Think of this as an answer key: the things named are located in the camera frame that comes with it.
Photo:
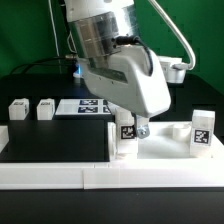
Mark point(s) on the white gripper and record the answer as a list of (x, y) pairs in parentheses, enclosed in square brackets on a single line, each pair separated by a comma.
[(127, 83)]

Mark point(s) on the white square tabletop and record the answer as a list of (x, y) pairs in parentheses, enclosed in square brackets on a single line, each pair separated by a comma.
[(167, 140)]

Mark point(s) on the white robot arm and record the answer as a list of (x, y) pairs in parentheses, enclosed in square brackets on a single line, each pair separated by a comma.
[(100, 28)]

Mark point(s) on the white U-shaped obstacle fence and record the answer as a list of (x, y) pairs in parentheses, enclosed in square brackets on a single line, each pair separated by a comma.
[(149, 173)]

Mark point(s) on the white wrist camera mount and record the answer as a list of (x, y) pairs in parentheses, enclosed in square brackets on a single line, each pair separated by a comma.
[(172, 75)]

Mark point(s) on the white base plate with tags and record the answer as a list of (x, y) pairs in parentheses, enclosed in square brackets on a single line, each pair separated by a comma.
[(83, 107)]

